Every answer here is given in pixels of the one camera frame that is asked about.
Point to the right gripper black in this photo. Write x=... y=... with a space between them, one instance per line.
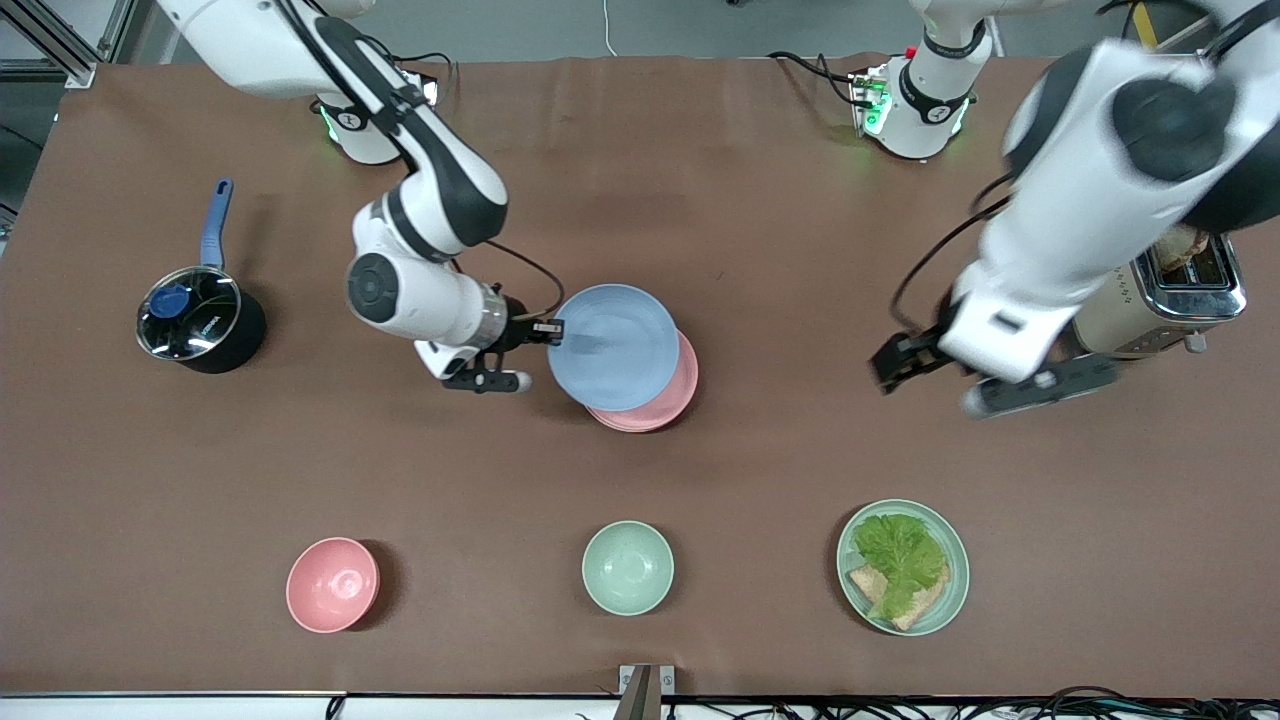
x=519 y=331

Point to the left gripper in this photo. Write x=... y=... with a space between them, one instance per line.
x=912 y=357

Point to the blue plate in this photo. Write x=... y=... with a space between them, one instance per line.
x=615 y=348

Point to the pink plate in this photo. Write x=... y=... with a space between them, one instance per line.
x=675 y=395

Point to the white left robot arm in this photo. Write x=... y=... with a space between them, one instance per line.
x=1080 y=200

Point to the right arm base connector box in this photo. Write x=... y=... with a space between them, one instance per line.
x=430 y=90

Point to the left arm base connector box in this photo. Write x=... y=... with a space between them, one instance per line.
x=868 y=100

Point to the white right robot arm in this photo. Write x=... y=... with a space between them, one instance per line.
x=440 y=190

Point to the green lettuce leaf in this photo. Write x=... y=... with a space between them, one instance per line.
x=900 y=555

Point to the green plate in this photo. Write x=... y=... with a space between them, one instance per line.
x=955 y=600

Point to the bread slice under lettuce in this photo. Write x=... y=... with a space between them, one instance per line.
x=925 y=605

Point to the green bowl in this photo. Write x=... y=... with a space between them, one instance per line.
x=628 y=568

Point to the silver toaster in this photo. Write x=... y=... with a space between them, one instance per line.
x=1195 y=300

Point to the bread slice in toaster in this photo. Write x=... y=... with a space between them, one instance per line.
x=1180 y=248

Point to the pink bowl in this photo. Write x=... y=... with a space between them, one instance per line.
x=332 y=585

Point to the glass lid with blue knob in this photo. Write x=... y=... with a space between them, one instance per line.
x=188 y=312

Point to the metal table bracket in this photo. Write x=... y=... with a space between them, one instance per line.
x=646 y=690

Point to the aluminium frame profile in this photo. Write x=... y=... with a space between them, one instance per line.
x=60 y=45

